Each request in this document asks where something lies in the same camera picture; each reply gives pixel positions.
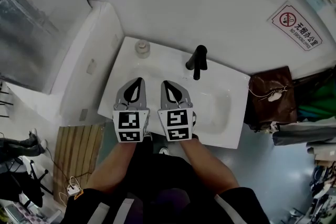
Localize white bathtub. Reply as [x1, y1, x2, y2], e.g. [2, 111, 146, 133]
[5, 1, 124, 126]

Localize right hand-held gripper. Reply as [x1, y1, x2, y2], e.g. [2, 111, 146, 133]
[157, 80, 196, 142]

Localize checkered cloth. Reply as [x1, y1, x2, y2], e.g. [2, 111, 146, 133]
[15, 201, 50, 224]

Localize green garment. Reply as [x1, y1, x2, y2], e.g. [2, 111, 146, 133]
[298, 68, 336, 124]

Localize no smoking wall sign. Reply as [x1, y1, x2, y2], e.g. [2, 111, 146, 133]
[267, 1, 323, 52]

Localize person's right forearm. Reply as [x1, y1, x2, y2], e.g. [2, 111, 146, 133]
[180, 137, 240, 195]

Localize black jacket with white stripes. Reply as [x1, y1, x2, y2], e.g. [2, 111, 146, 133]
[60, 187, 271, 224]

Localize slatted wooden floor mat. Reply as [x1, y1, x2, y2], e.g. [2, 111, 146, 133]
[52, 123, 104, 205]

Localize clear plastic cup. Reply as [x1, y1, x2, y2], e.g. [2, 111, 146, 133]
[134, 40, 151, 59]

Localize white power strip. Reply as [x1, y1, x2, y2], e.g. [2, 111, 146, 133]
[66, 184, 81, 195]

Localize black faucet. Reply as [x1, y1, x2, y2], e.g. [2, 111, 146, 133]
[185, 45, 208, 81]

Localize person's left forearm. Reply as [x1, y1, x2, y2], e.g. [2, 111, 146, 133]
[85, 140, 137, 194]

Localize brown leather bag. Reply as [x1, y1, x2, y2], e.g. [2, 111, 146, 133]
[244, 66, 299, 132]

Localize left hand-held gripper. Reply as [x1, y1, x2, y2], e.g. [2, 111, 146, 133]
[112, 77, 150, 143]

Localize frosted glass shower screen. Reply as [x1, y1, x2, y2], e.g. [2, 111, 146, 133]
[0, 0, 92, 94]

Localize black trousers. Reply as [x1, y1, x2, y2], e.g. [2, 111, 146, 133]
[125, 136, 200, 200]

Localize grey garment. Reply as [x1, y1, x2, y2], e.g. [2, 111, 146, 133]
[271, 118, 336, 147]

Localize black office chair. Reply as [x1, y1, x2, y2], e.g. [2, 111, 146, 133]
[0, 159, 53, 208]

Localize white power strip cable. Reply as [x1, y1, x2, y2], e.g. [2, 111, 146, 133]
[59, 176, 79, 202]

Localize white washbasin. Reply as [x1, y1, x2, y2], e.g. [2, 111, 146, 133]
[97, 36, 251, 150]

